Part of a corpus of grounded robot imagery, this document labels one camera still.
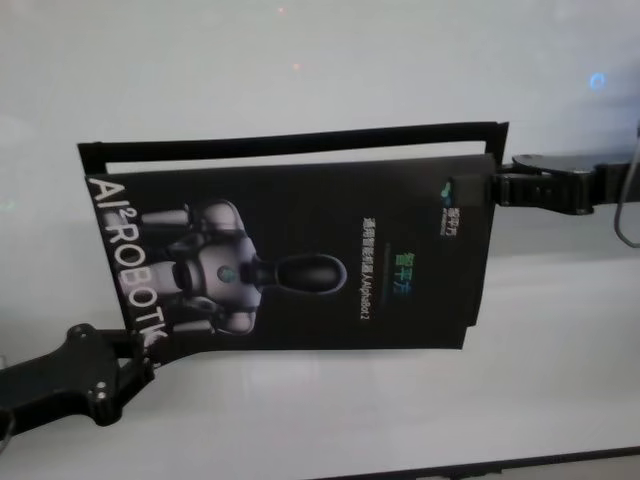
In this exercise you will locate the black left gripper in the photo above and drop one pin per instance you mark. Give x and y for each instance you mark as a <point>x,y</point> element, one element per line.
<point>60,370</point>

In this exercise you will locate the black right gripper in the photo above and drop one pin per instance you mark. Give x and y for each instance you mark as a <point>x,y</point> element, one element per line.
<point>565,185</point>

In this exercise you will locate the grey and black right arm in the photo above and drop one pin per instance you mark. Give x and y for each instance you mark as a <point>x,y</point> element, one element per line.
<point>617,185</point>

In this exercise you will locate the black tape frame marking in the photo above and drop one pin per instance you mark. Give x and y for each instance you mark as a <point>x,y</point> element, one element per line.
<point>300,132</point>

